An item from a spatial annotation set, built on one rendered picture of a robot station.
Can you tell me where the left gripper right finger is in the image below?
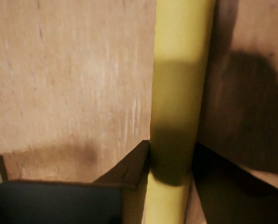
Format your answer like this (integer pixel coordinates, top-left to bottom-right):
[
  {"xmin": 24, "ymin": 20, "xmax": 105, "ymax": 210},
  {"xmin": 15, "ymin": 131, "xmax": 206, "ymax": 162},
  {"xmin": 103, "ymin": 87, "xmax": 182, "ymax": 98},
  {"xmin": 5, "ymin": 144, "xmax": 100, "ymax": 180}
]
[{"xmin": 192, "ymin": 142, "xmax": 278, "ymax": 224}]

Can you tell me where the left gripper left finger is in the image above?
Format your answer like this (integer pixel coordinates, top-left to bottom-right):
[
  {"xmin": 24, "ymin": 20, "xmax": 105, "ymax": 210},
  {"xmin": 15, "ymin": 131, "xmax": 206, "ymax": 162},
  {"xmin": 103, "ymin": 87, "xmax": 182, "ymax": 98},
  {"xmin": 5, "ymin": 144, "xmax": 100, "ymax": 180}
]
[{"xmin": 0, "ymin": 140, "xmax": 150, "ymax": 224}]

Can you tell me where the long yellow rail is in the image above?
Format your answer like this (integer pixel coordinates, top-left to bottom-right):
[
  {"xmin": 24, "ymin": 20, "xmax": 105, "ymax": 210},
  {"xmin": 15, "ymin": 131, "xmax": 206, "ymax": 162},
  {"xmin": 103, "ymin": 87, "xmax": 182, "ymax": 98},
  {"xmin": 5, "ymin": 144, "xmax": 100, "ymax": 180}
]
[{"xmin": 145, "ymin": 0, "xmax": 216, "ymax": 224}]

